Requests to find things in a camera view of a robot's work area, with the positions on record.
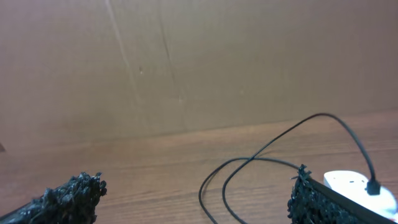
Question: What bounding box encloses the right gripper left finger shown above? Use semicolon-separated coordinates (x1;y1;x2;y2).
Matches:
1;172;107;224

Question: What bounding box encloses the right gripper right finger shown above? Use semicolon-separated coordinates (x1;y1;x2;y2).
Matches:
287;164;395;224

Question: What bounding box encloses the black USB charging cable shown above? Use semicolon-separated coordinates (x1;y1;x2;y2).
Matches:
198;113;382;224

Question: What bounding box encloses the white charger plug adapter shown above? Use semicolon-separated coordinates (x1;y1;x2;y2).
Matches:
323;170;397;223

